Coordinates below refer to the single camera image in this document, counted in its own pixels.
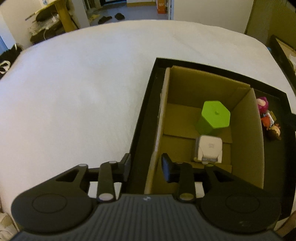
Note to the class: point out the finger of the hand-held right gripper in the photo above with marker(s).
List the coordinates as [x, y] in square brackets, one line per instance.
[291, 121]

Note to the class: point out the olive chair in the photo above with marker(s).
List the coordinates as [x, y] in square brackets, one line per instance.
[261, 20]

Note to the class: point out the orange box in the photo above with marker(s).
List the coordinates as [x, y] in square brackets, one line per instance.
[161, 7]

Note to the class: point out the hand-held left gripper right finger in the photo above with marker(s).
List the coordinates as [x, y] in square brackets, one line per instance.
[166, 169]

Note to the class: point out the green hexagonal box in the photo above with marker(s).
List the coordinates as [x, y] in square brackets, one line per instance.
[215, 113]

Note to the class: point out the black bag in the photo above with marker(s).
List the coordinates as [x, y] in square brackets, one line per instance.
[10, 55]

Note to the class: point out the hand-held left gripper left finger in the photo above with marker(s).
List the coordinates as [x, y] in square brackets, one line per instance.
[126, 166]

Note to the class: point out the black tray with cardboard lining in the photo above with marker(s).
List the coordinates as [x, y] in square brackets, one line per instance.
[283, 53]

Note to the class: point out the pink toy figure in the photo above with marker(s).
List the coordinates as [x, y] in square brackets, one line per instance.
[262, 104]

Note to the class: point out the cardboard box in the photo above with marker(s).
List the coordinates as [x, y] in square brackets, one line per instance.
[245, 129]

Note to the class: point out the brown-haired doll figurine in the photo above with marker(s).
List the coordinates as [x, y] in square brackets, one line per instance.
[274, 133]

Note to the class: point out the round table with yellow leg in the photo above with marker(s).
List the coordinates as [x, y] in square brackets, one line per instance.
[63, 16]

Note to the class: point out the white lavender cube toy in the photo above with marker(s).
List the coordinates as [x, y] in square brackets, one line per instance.
[209, 146]

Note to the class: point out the beige slipper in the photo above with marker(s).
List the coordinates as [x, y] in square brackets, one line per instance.
[95, 17]

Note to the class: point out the pile of household clutter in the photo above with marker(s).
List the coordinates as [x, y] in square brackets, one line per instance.
[44, 25]

